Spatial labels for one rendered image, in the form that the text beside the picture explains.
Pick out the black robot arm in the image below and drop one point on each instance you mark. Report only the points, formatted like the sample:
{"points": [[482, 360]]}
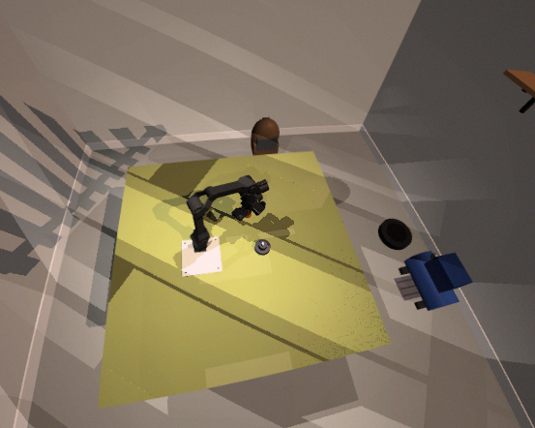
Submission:
{"points": [[245, 186]]}

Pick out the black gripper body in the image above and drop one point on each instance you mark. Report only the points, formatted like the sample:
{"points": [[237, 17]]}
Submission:
{"points": [[240, 214]]}

